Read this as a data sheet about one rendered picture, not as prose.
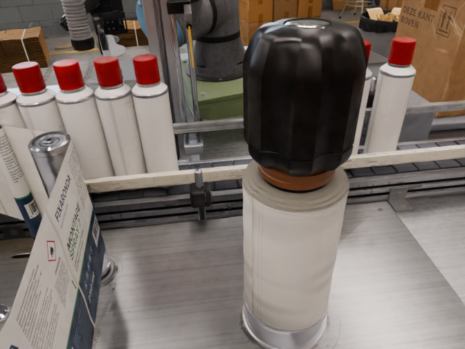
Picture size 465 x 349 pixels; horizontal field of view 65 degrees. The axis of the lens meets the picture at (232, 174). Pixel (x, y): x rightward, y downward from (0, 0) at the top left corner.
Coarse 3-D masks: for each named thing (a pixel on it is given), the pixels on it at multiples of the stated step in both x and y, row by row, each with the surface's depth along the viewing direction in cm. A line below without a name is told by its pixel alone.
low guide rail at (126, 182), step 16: (352, 160) 59; (368, 160) 59; (384, 160) 60; (400, 160) 60; (416, 160) 60; (432, 160) 61; (128, 176) 56; (144, 176) 56; (160, 176) 56; (176, 176) 56; (192, 176) 57; (208, 176) 57; (224, 176) 58; (240, 176) 58; (96, 192) 56
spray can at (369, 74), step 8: (368, 48) 52; (368, 56) 53; (368, 72) 54; (368, 80) 54; (368, 88) 55; (360, 112) 56; (360, 120) 57; (360, 128) 58; (360, 136) 60; (352, 152) 60
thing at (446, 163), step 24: (408, 144) 69; (432, 144) 68; (456, 144) 68; (192, 168) 64; (360, 168) 62; (384, 168) 62; (408, 168) 62; (432, 168) 62; (120, 192) 59; (144, 192) 59; (168, 192) 58
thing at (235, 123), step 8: (416, 104) 64; (424, 104) 64; (432, 104) 63; (440, 104) 63; (448, 104) 63; (456, 104) 64; (464, 104) 64; (368, 112) 62; (408, 112) 63; (416, 112) 63; (424, 112) 64; (208, 120) 61; (216, 120) 61; (224, 120) 61; (232, 120) 60; (240, 120) 60; (176, 128) 60; (184, 128) 60; (192, 128) 60; (200, 128) 60; (208, 128) 60; (216, 128) 61; (224, 128) 61; (232, 128) 61
